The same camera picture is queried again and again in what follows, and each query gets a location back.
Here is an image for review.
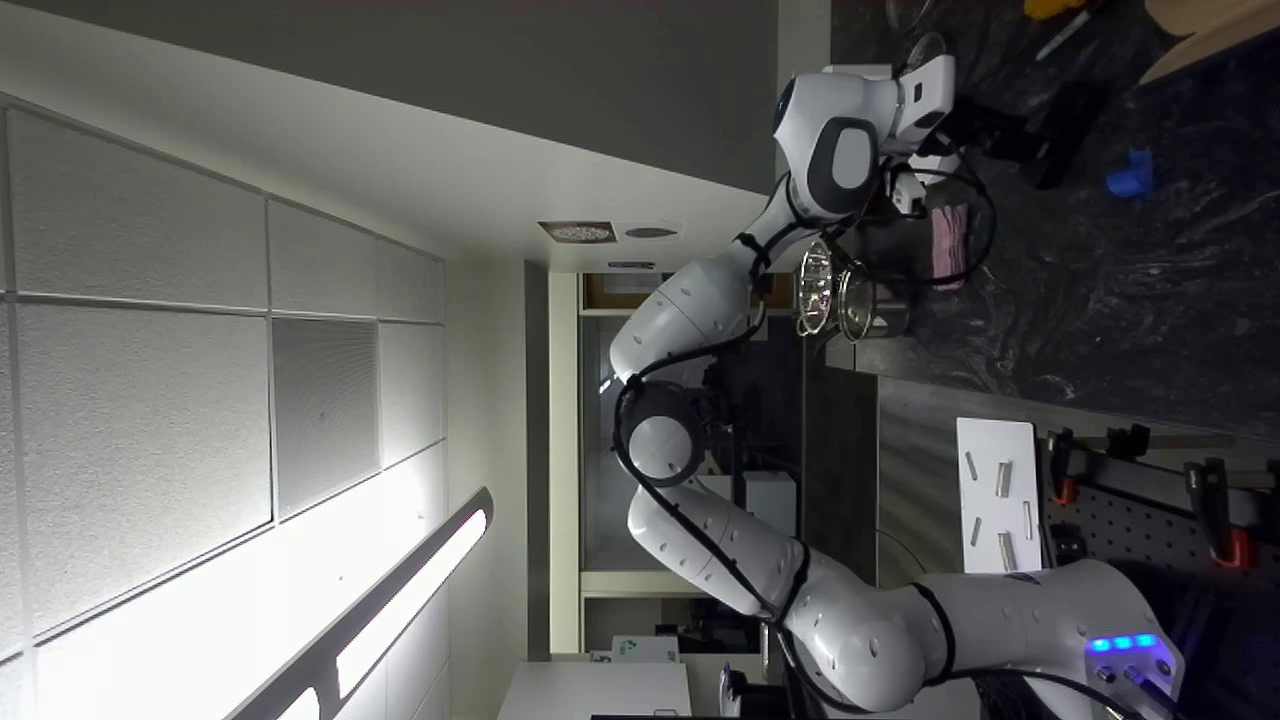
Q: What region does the small blue toy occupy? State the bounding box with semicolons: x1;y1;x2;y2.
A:
1098;145;1159;204

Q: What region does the white marker pen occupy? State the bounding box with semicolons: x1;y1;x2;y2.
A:
1037;8;1098;62

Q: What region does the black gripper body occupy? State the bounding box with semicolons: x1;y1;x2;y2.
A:
951;100;1029;160

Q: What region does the orange black clamp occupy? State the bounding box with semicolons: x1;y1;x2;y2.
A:
1183;456;1280;577
1042;421;1155;513

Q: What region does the clear glass cup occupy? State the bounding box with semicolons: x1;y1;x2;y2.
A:
837;255;925;343
790;244;838;341

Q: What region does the white box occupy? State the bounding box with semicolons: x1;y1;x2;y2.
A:
951;410;1047;579

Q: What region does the white shelf unit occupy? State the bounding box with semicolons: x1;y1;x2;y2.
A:
545;263;802;655

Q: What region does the black perforated mounting board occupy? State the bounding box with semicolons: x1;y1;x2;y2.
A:
1053;470;1280;590

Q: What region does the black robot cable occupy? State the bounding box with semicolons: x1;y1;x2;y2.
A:
608;170;1005;672

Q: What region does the long ceiling light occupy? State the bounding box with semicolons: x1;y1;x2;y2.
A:
224;482;501;720

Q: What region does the square ceiling vent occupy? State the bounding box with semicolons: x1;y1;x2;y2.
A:
534;215;619;247

